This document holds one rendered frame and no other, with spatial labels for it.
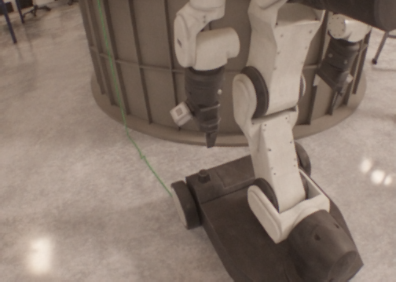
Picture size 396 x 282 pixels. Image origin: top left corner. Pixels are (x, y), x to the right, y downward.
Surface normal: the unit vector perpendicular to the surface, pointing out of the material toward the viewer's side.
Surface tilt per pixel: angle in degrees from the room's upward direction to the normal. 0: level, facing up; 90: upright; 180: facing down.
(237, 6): 90
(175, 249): 0
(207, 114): 102
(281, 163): 60
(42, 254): 0
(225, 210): 0
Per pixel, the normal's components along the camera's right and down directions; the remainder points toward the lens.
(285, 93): 0.38, 0.50
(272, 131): 0.30, 0.09
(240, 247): -0.06, -0.78
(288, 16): 0.17, -0.33
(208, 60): 0.39, 0.70
